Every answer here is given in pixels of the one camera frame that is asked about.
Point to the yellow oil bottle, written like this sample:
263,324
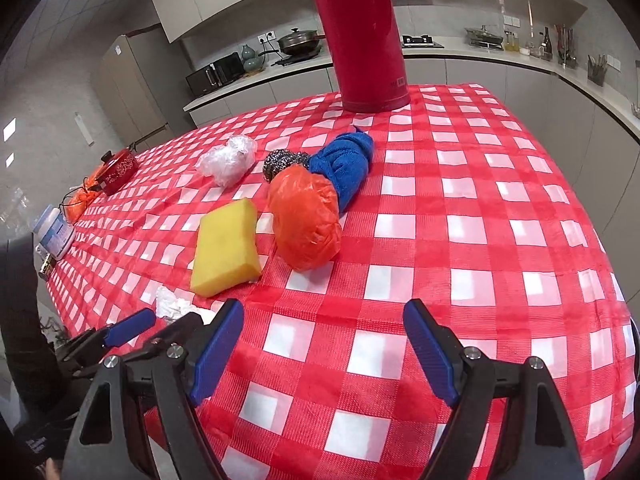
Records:
511,42

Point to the green ceramic vase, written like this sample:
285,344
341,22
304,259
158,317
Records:
250,59

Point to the steel pot with lid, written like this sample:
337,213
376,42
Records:
484,37

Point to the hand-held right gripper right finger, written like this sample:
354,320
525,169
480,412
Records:
430,355

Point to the red patterned pot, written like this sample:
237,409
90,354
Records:
120,170

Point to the small brass metal object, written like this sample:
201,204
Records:
46,267

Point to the dark wine bottle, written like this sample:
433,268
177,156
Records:
546,45

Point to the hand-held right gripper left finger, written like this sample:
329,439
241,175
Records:
220,350

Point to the beige refrigerator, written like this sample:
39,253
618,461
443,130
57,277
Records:
130,85

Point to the yellow sponge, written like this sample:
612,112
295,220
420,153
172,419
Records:
227,250

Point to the red thermos flask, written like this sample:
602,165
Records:
360,35

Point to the dark utensil holder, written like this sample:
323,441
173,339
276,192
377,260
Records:
597,72

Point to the white tissue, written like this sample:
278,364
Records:
172,302

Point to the dark wok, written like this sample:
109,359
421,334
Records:
300,42

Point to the red white checked tablecloth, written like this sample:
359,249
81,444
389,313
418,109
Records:
450,210

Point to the orange mesh bag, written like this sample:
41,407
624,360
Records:
80,202

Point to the clear plastic wrap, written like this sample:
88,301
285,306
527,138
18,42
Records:
227,162

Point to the black gas stove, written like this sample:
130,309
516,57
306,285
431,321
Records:
422,41

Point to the blue cloth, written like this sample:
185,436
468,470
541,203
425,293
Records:
345,165

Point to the white wall panel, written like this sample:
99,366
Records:
83,129

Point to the orange plastic bag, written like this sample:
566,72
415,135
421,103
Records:
305,220

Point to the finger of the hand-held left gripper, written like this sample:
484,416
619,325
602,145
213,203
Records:
130,326
175,330

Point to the steel wool scourer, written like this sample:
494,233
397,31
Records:
280,162

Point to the white wall socket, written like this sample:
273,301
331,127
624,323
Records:
266,37
614,64
511,20

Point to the black microwave oven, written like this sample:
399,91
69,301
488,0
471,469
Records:
215,75

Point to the white jar blue label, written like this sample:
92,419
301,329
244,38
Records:
52,235

